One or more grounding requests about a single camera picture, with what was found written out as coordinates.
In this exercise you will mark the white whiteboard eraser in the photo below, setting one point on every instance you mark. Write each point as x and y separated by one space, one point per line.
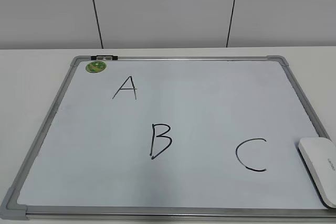
319 156

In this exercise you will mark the white whiteboard with grey frame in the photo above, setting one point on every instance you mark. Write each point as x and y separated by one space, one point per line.
172 138

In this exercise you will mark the black and silver marker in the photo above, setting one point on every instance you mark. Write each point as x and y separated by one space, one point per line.
104 57

